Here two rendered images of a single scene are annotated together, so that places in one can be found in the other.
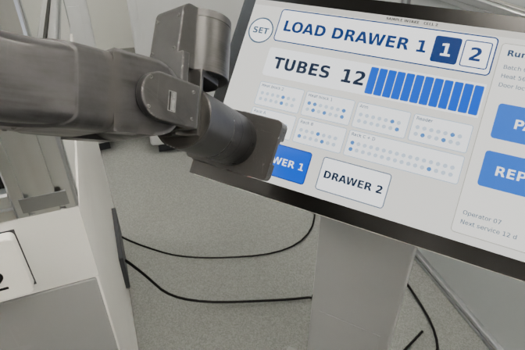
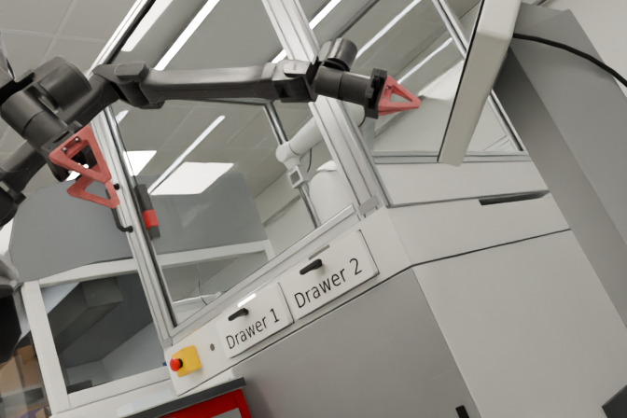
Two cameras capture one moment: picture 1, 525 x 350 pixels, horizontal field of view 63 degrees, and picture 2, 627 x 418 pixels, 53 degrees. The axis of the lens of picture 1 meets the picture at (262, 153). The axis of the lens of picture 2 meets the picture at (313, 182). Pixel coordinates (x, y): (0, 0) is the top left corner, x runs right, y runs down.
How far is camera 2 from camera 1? 1.17 m
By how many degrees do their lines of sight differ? 77
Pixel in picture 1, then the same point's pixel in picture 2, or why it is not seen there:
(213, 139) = (325, 80)
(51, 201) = (370, 203)
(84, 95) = (264, 73)
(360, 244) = (547, 154)
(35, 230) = (369, 228)
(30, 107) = (250, 79)
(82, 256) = (397, 247)
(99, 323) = (427, 318)
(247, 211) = not seen: outside the picture
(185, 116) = (300, 70)
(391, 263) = (563, 154)
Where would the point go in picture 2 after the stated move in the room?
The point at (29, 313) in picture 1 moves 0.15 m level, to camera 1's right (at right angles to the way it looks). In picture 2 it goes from (383, 302) to (414, 282)
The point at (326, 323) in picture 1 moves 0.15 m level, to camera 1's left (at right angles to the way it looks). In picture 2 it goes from (613, 290) to (550, 315)
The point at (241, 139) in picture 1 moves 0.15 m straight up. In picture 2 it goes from (350, 81) to (320, 19)
